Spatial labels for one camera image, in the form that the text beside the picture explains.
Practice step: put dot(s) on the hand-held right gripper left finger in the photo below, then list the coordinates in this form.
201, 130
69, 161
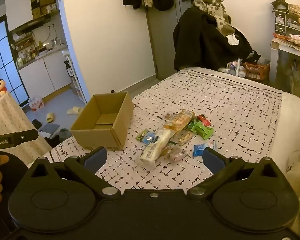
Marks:
96, 158

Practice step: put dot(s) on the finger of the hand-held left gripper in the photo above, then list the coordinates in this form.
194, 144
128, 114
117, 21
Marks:
25, 136

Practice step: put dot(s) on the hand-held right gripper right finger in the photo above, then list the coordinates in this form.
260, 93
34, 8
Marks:
212, 158

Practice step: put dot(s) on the brown cardboard box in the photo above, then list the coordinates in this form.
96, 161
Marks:
95, 140

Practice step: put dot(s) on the green snack packet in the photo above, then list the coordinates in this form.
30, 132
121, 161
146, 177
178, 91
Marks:
203, 131
193, 124

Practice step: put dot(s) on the pink snack packet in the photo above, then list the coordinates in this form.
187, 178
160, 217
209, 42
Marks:
177, 155

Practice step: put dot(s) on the orange biscuit packet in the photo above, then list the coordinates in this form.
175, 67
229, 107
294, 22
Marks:
180, 121

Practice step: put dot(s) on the long white snack packet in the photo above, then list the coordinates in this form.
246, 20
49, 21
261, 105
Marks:
152, 150

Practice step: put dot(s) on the small white snack packet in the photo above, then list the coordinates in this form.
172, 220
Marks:
211, 145

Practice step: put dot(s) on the blue square snack packet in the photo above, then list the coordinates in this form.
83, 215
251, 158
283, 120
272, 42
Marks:
198, 150

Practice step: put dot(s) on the black shoe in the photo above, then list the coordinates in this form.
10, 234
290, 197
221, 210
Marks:
37, 123

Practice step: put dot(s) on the beige dotted tablecloth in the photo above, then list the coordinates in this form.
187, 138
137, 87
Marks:
10, 120

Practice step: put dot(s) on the grey cushion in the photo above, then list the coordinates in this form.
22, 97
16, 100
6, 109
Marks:
50, 129

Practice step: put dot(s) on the beige slipper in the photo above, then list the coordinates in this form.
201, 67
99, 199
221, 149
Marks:
50, 117
75, 110

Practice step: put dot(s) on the clear cracker snack packet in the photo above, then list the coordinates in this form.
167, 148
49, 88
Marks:
185, 138

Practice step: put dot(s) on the red white plastic bag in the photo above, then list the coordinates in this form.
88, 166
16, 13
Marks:
36, 103

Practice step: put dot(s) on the red snack packet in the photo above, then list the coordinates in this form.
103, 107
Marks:
204, 120

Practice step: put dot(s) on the grey furry slipper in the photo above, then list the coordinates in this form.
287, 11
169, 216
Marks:
64, 133

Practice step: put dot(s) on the small dark green packet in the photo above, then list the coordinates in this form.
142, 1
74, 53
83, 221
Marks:
142, 135

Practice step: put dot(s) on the cartoon boy doll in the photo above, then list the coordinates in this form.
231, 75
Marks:
1, 87

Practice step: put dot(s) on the small blue printed packet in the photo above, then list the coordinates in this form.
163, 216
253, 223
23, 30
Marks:
150, 139

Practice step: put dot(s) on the white kitchen cabinet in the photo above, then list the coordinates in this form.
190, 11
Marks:
45, 75

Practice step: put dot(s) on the white narrow shelf rack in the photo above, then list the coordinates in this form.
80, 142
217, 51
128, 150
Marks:
78, 87

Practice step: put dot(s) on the black spray bottle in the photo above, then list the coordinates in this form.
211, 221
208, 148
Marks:
69, 68

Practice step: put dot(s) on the black-framed glass door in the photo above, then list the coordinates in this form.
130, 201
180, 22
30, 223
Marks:
5, 55

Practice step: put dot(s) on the cream duvet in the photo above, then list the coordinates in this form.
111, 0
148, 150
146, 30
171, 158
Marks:
292, 120

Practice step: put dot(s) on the orange plastic basket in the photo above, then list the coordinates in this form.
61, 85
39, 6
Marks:
256, 71

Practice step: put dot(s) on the glass kettle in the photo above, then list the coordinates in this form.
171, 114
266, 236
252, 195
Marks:
56, 43

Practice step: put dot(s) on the steel range hood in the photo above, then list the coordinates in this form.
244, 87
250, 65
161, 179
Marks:
30, 23

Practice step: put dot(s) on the black coat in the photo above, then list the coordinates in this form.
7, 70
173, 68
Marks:
202, 42

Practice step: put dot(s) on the white crumpled cloth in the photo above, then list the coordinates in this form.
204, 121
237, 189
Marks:
233, 39

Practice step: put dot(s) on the white desk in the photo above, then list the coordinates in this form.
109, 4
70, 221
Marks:
275, 55

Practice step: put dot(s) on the grey door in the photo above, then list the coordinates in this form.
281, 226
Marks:
162, 42

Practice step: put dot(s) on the pink striped pouch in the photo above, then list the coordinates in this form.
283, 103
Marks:
296, 38

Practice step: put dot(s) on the checkered beige hoodie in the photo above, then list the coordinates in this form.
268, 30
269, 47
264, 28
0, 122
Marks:
215, 10

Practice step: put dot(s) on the grey drawer organizer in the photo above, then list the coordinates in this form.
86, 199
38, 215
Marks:
280, 20

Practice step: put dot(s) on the dark ornament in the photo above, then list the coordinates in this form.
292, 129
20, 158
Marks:
279, 3

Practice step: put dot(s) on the woven basket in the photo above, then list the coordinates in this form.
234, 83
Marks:
296, 10

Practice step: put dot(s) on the white wall cabinet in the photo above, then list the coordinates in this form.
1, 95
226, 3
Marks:
18, 7

